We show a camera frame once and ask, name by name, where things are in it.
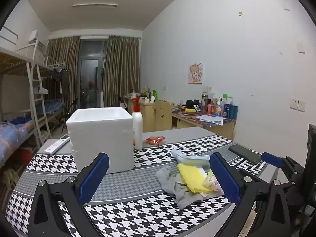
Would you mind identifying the printed paper sheets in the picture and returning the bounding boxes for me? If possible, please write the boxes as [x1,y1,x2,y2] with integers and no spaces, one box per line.
[199,114,224,125]

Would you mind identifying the cartoon wall poster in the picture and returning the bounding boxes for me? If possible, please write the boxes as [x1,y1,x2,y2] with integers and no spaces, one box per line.
[188,63,203,84]

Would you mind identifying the blue patterned quilt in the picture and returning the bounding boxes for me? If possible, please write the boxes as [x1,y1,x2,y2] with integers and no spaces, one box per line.
[0,121,34,166]

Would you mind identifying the black folding chair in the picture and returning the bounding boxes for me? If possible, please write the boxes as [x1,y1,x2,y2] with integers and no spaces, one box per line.
[60,98,78,129]
[117,96,129,111]

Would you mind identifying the houndstooth table mat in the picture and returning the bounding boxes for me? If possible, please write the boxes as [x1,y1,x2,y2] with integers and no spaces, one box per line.
[5,134,279,237]

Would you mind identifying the yellow cloth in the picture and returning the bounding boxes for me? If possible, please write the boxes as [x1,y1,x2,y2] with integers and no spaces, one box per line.
[177,163,213,194]

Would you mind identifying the white metal bunk bed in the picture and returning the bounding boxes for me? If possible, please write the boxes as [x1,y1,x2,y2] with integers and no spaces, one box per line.
[0,26,67,166]

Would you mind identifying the ceiling tube lamp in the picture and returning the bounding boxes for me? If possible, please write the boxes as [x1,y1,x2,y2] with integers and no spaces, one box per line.
[73,3,118,8]

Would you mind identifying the white bunk ladder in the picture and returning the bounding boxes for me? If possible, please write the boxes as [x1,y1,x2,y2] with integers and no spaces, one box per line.
[27,60,52,144]

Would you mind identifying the brown curtain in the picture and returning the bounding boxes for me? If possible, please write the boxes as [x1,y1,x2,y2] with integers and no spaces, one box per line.
[46,36,81,119]
[103,35,141,108]

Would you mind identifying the blue checked mattress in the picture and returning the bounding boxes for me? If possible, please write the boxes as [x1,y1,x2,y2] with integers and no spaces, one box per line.
[35,100,65,115]

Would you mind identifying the glass balcony door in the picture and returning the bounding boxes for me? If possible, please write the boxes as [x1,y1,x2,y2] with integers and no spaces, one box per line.
[79,39,109,109]

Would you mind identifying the white air conditioner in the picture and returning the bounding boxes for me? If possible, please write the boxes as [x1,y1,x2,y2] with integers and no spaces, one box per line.
[28,30,45,46]

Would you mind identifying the dark hanging clothes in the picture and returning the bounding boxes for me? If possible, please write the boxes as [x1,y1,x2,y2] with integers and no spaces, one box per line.
[51,64,68,82]

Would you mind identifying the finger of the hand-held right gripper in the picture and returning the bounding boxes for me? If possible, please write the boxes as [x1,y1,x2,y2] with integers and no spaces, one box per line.
[261,152,307,195]

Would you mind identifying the red snack packet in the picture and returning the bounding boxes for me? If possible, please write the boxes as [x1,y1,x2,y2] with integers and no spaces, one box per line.
[145,136,165,145]

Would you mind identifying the wooden desk printed cover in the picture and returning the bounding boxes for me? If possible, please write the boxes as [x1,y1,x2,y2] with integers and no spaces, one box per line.
[171,106,237,140]

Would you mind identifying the double white wall socket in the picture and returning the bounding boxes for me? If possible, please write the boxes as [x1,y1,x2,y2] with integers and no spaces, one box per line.
[290,99,306,111]

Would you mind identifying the grey sock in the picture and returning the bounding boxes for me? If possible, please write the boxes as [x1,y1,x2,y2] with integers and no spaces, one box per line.
[156,165,205,210]

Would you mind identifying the row of toiletry bottles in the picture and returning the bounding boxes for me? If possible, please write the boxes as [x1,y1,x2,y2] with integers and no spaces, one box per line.
[200,92,239,119]

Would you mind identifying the white foam box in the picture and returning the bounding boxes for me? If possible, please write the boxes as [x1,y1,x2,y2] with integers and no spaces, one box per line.
[66,107,134,176]

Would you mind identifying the white pump bottle red cap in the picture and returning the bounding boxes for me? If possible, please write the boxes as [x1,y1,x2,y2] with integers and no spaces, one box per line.
[131,97,144,150]

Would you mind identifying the red bag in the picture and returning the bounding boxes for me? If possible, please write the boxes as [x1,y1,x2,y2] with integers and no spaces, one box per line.
[15,148,32,165]

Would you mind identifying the black smartphone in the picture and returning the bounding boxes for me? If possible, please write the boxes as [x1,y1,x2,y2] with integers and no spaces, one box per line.
[228,144,262,165]

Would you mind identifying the light blue face mask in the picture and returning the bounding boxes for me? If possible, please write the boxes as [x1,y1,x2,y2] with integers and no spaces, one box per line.
[171,149,210,166]

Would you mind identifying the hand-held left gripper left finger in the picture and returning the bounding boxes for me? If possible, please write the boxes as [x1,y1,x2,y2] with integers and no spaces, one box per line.
[28,152,109,237]

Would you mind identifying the tan cloth bundle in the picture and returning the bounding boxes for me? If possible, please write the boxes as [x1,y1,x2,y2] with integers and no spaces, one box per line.
[2,168,20,193]

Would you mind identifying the floral cloth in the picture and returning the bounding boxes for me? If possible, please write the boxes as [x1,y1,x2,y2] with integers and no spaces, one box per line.
[202,170,224,192]

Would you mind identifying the wooden chair smiley cutout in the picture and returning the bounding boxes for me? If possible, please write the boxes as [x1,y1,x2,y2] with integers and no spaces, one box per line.
[154,100,172,131]

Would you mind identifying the white remote control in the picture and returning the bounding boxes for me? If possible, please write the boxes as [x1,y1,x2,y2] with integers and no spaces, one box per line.
[44,134,71,154]

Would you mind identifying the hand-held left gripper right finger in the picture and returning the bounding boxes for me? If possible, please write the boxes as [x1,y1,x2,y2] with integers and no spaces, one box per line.
[209,152,292,237]

